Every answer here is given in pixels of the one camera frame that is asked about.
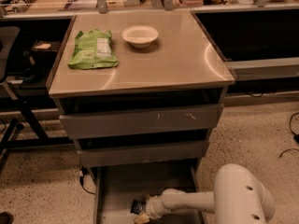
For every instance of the dark blue snack bar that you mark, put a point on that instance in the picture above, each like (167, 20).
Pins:
(137, 207)

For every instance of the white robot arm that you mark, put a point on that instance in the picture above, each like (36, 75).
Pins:
(238, 197)

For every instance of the bottom open grey drawer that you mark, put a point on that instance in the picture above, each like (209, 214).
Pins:
(118, 186)

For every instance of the middle grey drawer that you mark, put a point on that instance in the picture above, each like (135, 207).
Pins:
(142, 154)

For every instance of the top grey drawer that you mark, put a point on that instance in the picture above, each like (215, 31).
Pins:
(141, 121)

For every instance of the grey drawer cabinet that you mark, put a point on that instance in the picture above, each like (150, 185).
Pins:
(180, 68)

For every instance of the dark shoe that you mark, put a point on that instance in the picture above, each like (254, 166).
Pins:
(6, 218)

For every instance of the green snack bag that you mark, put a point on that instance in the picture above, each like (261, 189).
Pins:
(93, 50)

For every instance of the white bowl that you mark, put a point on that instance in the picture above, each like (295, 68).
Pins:
(139, 36)

